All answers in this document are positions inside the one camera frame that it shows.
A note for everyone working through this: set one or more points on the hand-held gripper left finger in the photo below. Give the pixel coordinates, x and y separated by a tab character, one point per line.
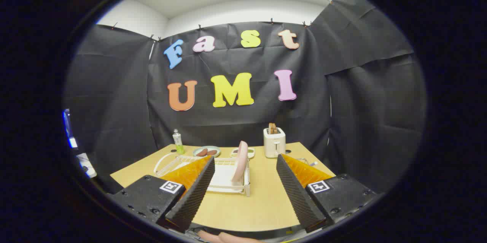
194	193

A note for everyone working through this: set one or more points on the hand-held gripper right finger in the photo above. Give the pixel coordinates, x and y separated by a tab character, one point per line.
295	189

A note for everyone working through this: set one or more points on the white dish rack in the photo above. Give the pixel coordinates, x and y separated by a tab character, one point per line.
224	176

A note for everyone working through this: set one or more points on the pink plate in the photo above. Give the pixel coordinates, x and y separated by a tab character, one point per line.
240	159

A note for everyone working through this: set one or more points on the light blue plate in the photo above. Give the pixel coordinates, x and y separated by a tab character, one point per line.
206	148

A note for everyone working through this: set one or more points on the white divided dish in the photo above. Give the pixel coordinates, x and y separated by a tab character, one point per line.
250	154

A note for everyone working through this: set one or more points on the brown sausage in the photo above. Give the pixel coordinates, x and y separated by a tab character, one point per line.
201	153
212	152

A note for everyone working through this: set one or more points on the white toaster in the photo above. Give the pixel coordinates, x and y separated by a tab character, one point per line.
274	144

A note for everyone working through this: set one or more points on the green and white bottle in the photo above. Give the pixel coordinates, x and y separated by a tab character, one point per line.
178	144

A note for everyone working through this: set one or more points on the brown bread slice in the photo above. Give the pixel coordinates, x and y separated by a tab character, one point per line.
272	128

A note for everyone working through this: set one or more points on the white device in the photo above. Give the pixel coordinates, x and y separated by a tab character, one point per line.
86	165

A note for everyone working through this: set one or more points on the black backdrop cloth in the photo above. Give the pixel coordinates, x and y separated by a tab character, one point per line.
114	102

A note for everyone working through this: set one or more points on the computer monitor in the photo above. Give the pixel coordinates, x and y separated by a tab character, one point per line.
69	129

